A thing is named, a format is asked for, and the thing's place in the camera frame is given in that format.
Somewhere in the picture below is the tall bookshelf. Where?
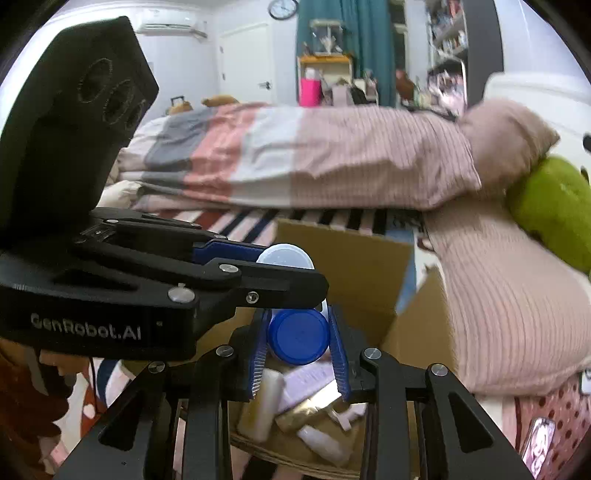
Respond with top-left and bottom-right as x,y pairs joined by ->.
425,0 -> 469,75

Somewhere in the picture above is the white air conditioner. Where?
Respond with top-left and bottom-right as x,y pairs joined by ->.
134,10 -> 197,35

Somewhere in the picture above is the white bed headboard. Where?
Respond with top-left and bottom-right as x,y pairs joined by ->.
482,74 -> 591,185

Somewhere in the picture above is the glass display case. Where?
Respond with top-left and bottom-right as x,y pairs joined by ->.
309,18 -> 347,56

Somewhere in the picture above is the blue and white lens case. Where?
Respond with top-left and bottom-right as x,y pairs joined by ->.
256,244 -> 331,366

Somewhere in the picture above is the striped pink grey duvet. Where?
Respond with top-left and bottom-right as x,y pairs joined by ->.
113,102 -> 483,210

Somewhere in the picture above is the white door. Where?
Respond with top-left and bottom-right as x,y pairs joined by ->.
217,21 -> 274,104

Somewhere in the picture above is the phone with printed case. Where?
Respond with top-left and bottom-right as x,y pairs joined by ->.
519,418 -> 557,478

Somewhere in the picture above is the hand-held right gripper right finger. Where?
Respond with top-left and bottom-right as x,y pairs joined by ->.
329,305 -> 536,480

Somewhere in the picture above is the white plastic tube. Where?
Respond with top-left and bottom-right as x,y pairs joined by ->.
238,369 -> 284,441

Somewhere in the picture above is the cardboard box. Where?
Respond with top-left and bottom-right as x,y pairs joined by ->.
122,218 -> 459,479

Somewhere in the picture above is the white plastic clip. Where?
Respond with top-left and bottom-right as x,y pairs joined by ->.
328,401 -> 368,432

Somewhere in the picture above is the purple carton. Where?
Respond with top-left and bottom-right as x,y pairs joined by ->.
277,364 -> 335,411

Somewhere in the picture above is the cream fleece blanket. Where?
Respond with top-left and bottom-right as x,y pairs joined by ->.
97,180 -> 144,210

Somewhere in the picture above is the pink striped pillow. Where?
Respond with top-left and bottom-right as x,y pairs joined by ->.
459,99 -> 560,190
422,196 -> 591,398

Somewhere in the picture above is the wall clock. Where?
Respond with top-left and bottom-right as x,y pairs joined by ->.
269,0 -> 300,20

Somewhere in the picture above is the small white bottle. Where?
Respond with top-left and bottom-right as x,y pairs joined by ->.
296,425 -> 352,466

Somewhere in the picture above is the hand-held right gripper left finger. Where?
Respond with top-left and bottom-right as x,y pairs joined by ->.
53,309 -> 273,480

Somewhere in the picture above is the pink gift bag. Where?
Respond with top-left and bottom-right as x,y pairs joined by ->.
299,78 -> 322,107

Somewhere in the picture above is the teal curtain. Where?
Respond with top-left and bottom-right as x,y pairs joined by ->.
295,0 -> 398,107

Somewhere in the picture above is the yellow shelf unit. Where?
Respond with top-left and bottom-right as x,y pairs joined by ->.
297,54 -> 354,106

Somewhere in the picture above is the gold lipstick tube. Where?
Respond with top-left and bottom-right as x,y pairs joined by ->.
276,383 -> 345,432

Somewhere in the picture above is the green plush toy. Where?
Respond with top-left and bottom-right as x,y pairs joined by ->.
505,156 -> 591,278

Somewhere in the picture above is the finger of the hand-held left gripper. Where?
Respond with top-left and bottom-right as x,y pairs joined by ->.
88,208 -> 266,266
78,239 -> 329,341

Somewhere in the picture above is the striped plush bed blanket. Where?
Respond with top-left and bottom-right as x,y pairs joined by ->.
41,208 -> 428,469

